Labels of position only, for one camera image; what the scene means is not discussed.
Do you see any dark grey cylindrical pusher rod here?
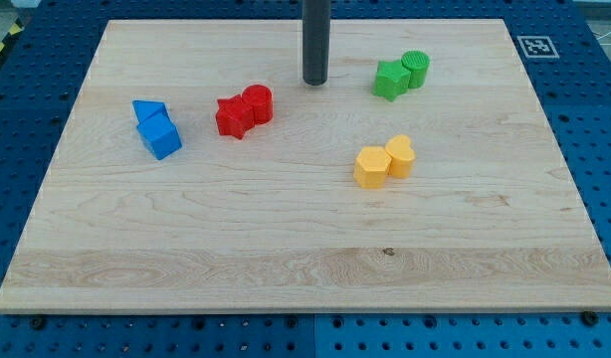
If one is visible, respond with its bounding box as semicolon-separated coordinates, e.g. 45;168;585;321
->
302;0;331;86

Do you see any blue cube block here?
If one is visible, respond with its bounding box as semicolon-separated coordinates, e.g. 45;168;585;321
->
136;113;182;160

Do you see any red cylinder block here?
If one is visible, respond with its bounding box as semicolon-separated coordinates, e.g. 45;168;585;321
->
242;84;274;124

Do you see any green star block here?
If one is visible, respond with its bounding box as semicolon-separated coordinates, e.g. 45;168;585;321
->
372;60;411;101

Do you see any green cylinder block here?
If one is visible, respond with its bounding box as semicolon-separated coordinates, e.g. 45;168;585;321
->
401;50;430;89

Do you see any red star block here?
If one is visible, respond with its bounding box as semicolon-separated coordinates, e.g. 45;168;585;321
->
216;94;255;140

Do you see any yellow heart block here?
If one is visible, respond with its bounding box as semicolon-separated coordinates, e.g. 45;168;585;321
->
385;134;416;179

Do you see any yellow hexagon block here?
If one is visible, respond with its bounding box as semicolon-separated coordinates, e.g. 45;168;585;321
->
353;146;391;189

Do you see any blue triangle block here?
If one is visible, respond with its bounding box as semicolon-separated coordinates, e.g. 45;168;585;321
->
132;99;169;123

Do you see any light wooden board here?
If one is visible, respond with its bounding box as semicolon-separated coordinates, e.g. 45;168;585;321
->
0;19;611;314

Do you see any white fiducial marker tag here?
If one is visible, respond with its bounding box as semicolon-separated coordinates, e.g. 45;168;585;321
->
517;35;559;59

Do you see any black bolt right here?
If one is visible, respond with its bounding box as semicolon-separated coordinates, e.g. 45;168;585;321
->
581;311;600;327

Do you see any black bolt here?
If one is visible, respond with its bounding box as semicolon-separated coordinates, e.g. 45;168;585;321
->
581;311;600;327
29;315;47;331

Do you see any black bolt left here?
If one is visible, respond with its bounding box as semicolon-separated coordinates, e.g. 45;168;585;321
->
29;315;47;331

